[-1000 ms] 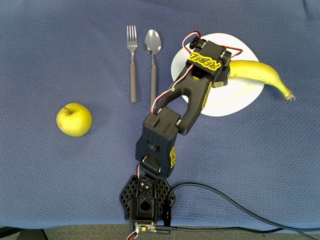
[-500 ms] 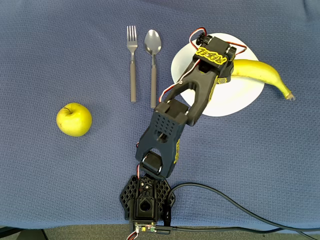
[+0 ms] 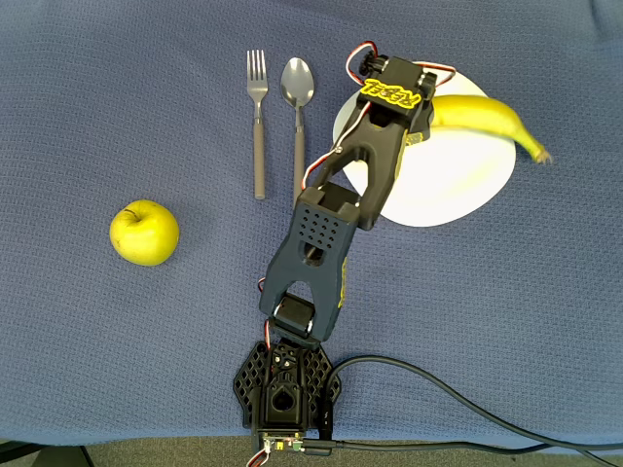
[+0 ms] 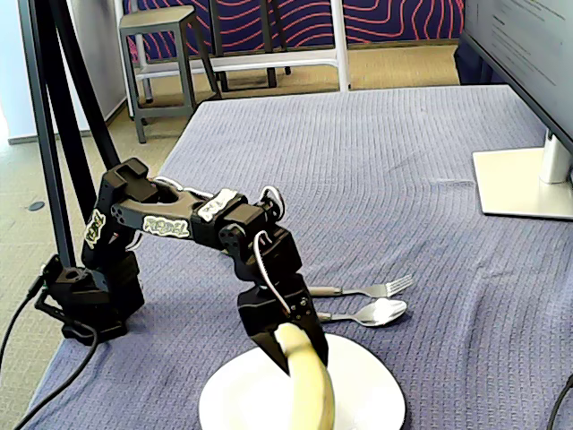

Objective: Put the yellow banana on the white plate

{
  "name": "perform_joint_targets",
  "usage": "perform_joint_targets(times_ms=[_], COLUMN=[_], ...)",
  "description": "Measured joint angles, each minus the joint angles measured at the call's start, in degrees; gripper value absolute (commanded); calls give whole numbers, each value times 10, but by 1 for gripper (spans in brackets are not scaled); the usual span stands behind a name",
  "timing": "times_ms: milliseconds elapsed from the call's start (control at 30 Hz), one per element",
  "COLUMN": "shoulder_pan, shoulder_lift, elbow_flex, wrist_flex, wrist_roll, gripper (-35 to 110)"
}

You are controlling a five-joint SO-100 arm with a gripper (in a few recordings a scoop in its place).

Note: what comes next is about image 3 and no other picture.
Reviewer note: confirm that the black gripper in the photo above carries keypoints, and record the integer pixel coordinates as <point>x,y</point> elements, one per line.
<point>422,125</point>

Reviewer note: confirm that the yellow banana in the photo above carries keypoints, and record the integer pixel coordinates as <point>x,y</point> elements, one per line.
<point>487,114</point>

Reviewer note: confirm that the black robot arm with stickers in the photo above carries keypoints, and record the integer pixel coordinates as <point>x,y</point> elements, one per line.
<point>316,253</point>

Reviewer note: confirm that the white plate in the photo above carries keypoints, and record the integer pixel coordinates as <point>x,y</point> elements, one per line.
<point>448,180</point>

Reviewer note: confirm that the green apple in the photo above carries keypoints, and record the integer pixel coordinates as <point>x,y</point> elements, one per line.
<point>144,233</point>

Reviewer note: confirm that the blue woven table cloth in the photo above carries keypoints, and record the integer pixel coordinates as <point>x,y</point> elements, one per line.
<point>97,97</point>

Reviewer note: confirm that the black tripod stand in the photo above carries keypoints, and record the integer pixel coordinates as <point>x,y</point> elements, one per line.
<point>44,455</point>

